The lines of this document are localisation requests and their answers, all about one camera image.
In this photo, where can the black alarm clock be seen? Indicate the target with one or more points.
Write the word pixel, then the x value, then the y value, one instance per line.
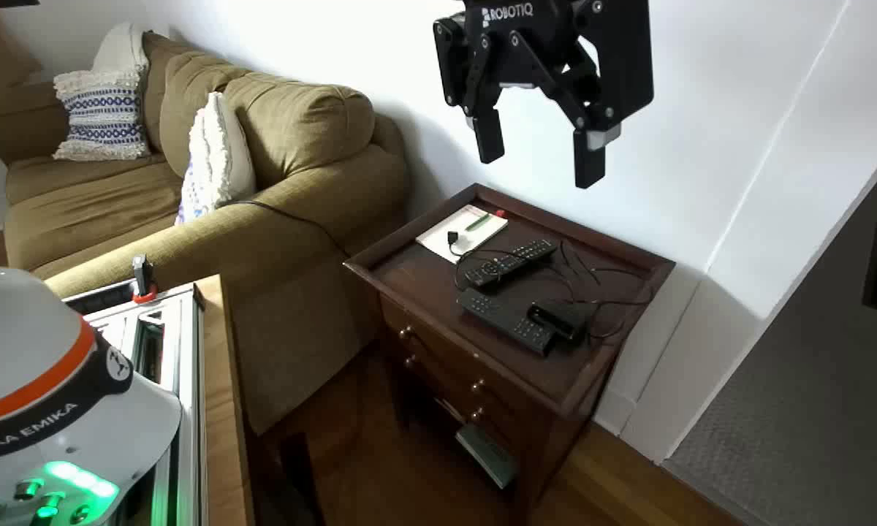
pixel 563 319

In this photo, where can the blue striped white pillow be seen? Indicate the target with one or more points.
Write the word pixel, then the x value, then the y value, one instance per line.
pixel 104 117

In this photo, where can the small red die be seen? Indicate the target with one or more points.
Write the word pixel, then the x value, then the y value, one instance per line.
pixel 500 211

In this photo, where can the dark wooden nightstand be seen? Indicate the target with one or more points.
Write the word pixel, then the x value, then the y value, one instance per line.
pixel 456 353

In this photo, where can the olive green sofa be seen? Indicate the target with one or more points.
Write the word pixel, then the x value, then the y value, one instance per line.
pixel 303 223

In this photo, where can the plain white pillow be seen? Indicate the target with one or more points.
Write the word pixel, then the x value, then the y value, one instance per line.
pixel 218 157

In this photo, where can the brass drawer knob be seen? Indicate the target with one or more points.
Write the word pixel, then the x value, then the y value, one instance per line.
pixel 405 334
pixel 474 414
pixel 411 361
pixel 478 386

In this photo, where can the black power plug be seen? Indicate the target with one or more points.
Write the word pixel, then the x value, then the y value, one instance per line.
pixel 453 243

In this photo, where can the white paper sheet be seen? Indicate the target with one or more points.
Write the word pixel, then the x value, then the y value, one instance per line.
pixel 459 236

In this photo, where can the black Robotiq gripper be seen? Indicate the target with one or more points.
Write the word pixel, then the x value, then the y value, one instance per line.
pixel 528 22

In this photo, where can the black Panasonic remote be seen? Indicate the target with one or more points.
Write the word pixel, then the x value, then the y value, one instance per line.
pixel 507 264

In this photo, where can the red and black clamp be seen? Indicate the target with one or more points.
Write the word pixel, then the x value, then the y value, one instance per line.
pixel 142 283

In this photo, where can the white throw blanket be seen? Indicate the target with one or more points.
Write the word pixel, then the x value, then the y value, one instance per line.
pixel 120 49

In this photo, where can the green book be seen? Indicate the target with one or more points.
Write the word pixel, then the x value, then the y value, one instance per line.
pixel 485 458

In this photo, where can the green pen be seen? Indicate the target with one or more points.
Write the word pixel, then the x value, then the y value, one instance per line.
pixel 478 223

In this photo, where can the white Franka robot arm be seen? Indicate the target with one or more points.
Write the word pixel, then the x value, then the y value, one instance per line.
pixel 48 391

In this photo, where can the black remote with grey buttons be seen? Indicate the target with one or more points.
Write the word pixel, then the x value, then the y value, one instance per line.
pixel 503 319

